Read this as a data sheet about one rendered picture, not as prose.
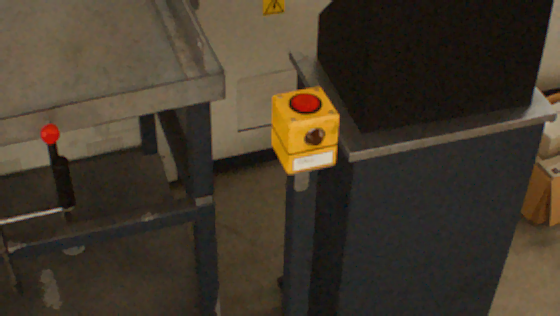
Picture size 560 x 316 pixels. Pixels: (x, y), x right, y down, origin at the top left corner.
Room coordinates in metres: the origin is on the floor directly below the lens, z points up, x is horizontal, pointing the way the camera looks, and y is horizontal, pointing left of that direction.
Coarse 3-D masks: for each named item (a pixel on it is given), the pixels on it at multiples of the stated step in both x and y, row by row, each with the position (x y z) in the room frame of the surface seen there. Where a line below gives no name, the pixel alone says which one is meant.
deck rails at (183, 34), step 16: (160, 0) 1.39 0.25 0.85; (176, 0) 1.32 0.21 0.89; (160, 16) 1.33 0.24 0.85; (176, 16) 1.33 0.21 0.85; (192, 16) 1.22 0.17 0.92; (176, 32) 1.27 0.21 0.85; (192, 32) 1.21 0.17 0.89; (176, 48) 1.22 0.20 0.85; (192, 48) 1.22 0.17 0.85; (192, 64) 1.17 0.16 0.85
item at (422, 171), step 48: (480, 144) 1.17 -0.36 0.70; (528, 144) 1.20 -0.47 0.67; (336, 192) 1.14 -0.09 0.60; (384, 192) 1.10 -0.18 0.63; (432, 192) 1.14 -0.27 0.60; (480, 192) 1.17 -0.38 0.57; (336, 240) 1.12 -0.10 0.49; (384, 240) 1.11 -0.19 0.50; (432, 240) 1.14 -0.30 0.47; (480, 240) 1.18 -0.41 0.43; (336, 288) 1.09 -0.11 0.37; (384, 288) 1.11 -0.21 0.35; (432, 288) 1.15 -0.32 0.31; (480, 288) 1.20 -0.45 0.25
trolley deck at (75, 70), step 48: (0, 0) 1.40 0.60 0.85; (48, 0) 1.40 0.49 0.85; (96, 0) 1.40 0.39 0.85; (144, 0) 1.39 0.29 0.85; (0, 48) 1.22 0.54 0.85; (48, 48) 1.22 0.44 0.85; (96, 48) 1.22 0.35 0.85; (144, 48) 1.22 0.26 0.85; (0, 96) 1.08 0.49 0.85; (48, 96) 1.08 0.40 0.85; (96, 96) 1.08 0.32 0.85; (144, 96) 1.10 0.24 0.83; (192, 96) 1.13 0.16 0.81; (0, 144) 1.01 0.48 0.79
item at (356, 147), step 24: (312, 48) 1.38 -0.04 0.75; (312, 72) 1.30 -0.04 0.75; (336, 96) 1.23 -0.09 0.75; (456, 120) 1.17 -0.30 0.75; (480, 120) 1.17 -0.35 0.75; (504, 120) 1.18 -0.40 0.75; (528, 120) 1.19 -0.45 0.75; (552, 120) 1.21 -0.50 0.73; (360, 144) 1.09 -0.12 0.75; (384, 144) 1.10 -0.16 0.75; (408, 144) 1.10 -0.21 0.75; (432, 144) 1.12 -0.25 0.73
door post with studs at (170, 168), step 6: (162, 132) 1.79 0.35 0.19; (162, 138) 1.79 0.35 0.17; (162, 144) 1.79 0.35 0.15; (162, 150) 1.79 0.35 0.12; (168, 150) 1.80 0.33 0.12; (162, 156) 1.79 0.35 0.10; (168, 156) 1.80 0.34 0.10; (168, 162) 1.79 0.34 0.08; (174, 162) 1.80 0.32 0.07; (168, 168) 1.79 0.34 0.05; (174, 168) 1.80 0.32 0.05; (168, 174) 1.79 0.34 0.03; (174, 174) 1.80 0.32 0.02; (168, 180) 1.79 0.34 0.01; (174, 180) 1.80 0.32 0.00
